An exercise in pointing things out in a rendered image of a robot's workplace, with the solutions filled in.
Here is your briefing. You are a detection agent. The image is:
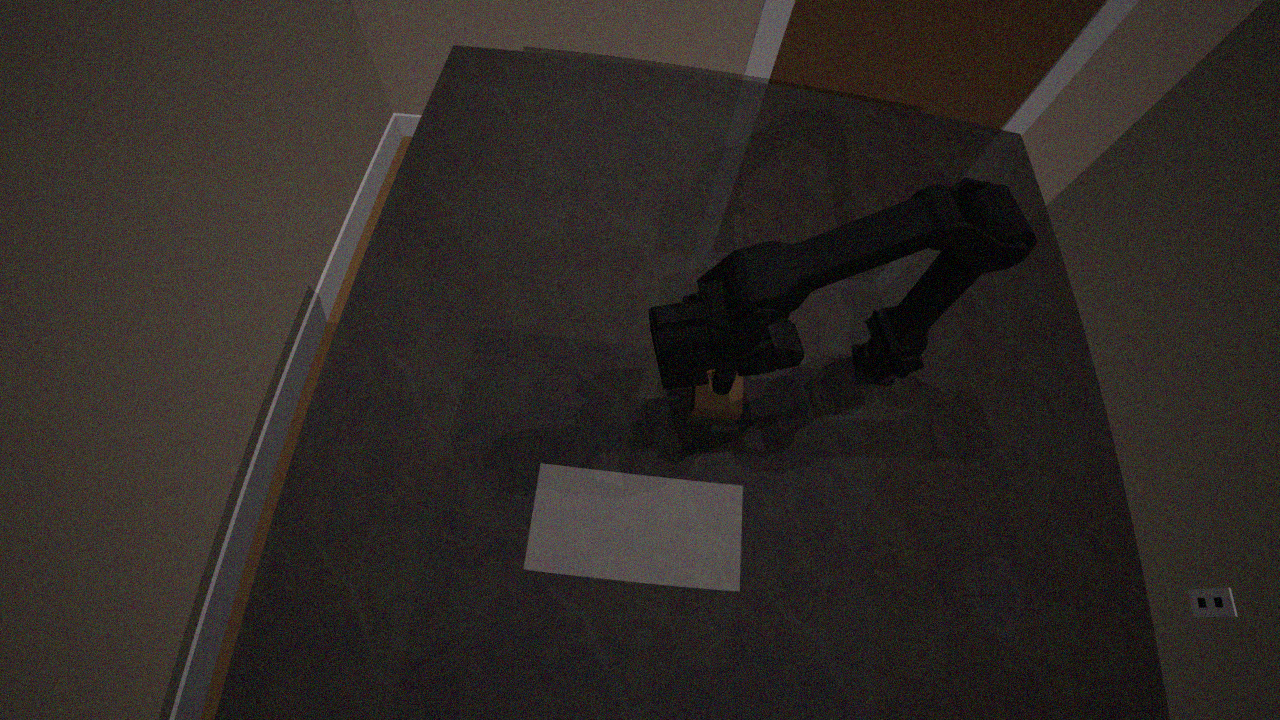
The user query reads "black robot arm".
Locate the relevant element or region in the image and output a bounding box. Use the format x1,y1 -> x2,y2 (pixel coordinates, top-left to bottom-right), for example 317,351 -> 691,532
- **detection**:
649,177 -> 1037,386

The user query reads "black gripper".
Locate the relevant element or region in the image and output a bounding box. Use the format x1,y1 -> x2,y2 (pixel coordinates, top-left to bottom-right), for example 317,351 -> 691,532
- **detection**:
657,319 -> 804,391

